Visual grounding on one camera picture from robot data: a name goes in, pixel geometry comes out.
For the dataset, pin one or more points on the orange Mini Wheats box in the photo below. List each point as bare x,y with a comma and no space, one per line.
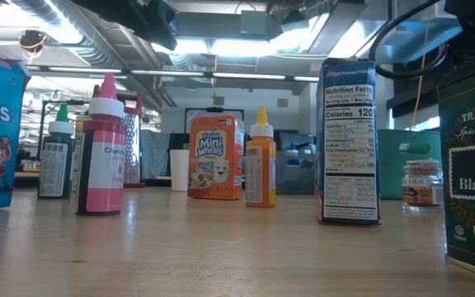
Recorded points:
214,158

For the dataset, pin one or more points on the yellow food colouring bottle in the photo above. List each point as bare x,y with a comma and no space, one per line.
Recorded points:
261,165

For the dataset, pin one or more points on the blue-capped food colouring bottle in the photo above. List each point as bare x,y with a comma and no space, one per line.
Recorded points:
292,146

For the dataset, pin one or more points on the pink-capped food colouring bottle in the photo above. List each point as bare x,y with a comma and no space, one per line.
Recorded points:
103,165

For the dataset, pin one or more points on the yellow Corn Pops box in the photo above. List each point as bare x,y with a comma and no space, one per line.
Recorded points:
80,152

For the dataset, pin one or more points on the green-capped food colouring bottle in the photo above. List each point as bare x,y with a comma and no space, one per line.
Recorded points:
56,165

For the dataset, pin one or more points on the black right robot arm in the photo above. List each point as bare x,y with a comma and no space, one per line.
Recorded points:
474,24

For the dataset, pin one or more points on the white plastic bin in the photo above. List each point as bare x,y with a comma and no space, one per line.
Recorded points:
179,170

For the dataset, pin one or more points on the grey translucent plastic bin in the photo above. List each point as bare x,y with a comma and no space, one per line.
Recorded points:
297,175

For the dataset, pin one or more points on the red metal box grater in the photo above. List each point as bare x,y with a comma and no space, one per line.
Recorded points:
132,148

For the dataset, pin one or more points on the blue Frosted Flakes box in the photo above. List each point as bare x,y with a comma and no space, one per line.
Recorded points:
349,148

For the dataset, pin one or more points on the grey ceiling box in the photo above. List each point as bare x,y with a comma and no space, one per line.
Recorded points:
254,22

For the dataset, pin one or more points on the green plastic bin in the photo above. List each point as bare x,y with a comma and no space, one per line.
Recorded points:
392,165

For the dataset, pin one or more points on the clear jar with orange label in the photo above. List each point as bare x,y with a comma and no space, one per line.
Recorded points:
422,185

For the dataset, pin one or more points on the dark pepper tin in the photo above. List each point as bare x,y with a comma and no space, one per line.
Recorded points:
474,173

